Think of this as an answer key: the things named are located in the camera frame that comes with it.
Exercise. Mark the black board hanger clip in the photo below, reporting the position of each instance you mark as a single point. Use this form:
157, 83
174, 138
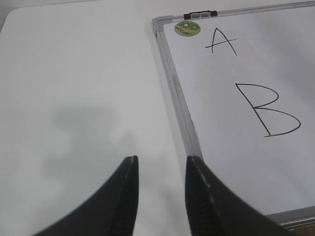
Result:
200, 14

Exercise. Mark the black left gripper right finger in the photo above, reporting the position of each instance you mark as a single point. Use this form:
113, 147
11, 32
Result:
214, 210

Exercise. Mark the round green sticker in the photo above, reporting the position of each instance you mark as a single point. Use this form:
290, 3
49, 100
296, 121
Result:
187, 28

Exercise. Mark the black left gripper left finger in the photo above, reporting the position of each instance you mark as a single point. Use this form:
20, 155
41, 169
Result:
110, 211

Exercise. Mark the white board with aluminium frame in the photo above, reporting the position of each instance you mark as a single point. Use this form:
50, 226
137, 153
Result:
243, 91

